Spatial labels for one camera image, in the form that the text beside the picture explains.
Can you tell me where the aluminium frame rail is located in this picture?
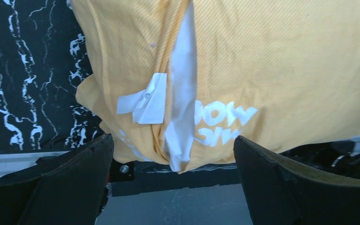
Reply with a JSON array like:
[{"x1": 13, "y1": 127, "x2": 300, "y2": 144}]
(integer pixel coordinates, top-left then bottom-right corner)
[{"x1": 0, "y1": 151, "x2": 67, "y2": 178}]

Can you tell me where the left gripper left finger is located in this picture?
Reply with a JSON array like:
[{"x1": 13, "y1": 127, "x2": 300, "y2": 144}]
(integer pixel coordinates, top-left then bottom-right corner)
[{"x1": 0, "y1": 135, "x2": 114, "y2": 225}]

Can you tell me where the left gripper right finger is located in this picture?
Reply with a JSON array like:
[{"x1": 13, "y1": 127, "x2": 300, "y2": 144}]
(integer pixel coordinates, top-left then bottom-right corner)
[{"x1": 233, "y1": 136, "x2": 360, "y2": 225}]

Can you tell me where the yellow and blue pillowcase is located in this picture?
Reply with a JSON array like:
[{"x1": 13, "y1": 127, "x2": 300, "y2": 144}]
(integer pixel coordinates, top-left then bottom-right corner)
[{"x1": 71, "y1": 0, "x2": 360, "y2": 173}]

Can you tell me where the white pillow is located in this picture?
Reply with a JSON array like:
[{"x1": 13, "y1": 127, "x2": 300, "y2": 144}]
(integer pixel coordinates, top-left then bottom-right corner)
[{"x1": 116, "y1": 1, "x2": 197, "y2": 172}]

